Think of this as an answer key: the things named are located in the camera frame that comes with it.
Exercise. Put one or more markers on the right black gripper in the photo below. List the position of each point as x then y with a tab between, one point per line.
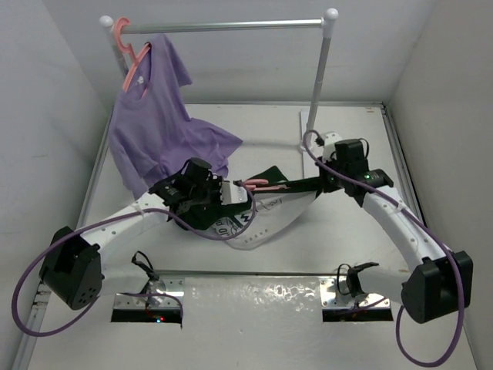
326	184

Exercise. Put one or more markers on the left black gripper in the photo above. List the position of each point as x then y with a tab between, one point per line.
215	182

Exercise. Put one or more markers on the pink plastic hanger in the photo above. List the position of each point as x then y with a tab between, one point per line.
260	185

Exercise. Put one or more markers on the green and white t-shirt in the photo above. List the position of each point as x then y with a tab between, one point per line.
275	211

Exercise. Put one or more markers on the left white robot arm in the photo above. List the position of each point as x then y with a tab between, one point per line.
77	268

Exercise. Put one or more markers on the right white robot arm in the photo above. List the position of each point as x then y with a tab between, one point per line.
439	281

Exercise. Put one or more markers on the purple t-shirt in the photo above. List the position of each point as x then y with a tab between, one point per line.
151	135

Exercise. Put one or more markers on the pink hanger with purple shirt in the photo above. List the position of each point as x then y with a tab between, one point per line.
131	65

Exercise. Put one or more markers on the white and silver clothes rack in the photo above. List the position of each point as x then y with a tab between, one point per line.
326	24

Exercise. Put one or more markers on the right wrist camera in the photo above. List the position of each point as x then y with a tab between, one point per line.
329	139

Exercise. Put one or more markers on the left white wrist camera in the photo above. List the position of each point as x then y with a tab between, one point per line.
230	193

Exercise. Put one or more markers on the silver front mounting rail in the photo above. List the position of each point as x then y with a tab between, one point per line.
167	292

